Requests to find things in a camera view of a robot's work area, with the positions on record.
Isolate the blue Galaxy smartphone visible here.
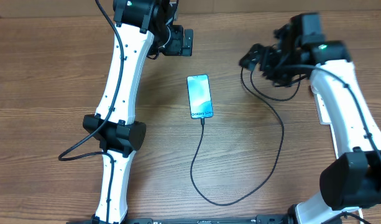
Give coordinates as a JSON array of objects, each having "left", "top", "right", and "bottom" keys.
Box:
[{"left": 186, "top": 74, "right": 214, "bottom": 119}]

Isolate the black charging cable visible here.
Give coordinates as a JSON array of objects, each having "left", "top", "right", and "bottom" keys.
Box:
[{"left": 189, "top": 67, "right": 303, "bottom": 207}]

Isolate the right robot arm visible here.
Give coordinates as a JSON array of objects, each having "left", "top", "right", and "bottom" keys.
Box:
[{"left": 239, "top": 12, "right": 381, "bottom": 223}]

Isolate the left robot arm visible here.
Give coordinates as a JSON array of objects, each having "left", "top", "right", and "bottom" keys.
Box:
[{"left": 83, "top": 1, "right": 193, "bottom": 223}]

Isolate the white power strip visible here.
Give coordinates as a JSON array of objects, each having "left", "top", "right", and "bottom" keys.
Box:
[{"left": 311, "top": 85, "right": 331, "bottom": 125}]

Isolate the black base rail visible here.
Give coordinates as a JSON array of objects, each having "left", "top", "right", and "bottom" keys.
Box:
[{"left": 122, "top": 215, "right": 296, "bottom": 224}]

